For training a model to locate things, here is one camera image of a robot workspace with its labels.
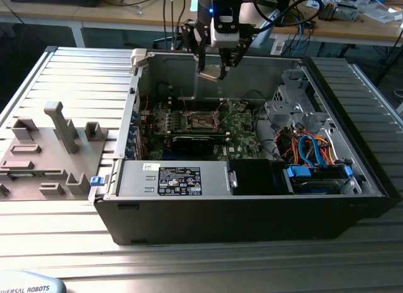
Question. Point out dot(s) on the black plastic bay cover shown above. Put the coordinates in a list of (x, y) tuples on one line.
[(252, 176)]

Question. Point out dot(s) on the black PC case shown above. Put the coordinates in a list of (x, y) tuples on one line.
[(220, 220)]

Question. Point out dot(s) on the black graphics card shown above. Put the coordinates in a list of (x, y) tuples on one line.
[(195, 145)]

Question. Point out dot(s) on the grey power supply unit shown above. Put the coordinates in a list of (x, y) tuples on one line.
[(135, 179)]

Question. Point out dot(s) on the small finned heatsink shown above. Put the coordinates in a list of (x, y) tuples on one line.
[(325, 11)]

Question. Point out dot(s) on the green motherboard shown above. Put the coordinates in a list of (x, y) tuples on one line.
[(242, 138)]

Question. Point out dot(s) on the CPU socket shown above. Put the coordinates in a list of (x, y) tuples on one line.
[(201, 121)]

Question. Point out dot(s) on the silver green CPU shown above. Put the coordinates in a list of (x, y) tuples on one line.
[(209, 75)]

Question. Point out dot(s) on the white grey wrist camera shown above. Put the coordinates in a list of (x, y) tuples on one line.
[(225, 39)]

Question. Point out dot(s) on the hard disk in blue carrier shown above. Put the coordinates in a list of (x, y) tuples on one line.
[(297, 174)]

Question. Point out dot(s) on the grey parts rack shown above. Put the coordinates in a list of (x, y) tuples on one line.
[(41, 138)]

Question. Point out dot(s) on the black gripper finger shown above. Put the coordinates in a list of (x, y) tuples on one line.
[(201, 63), (240, 50)]

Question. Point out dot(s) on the grey plastic case latch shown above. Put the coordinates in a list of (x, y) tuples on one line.
[(138, 58)]

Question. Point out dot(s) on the coin cell battery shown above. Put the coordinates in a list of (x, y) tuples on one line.
[(241, 107)]

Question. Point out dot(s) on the wooden desk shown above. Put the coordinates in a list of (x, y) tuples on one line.
[(110, 17), (346, 31)]

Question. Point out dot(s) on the metal drive cage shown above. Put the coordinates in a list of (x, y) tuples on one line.
[(283, 111)]

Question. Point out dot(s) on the blue plastic case latch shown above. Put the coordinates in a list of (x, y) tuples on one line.
[(97, 181)]

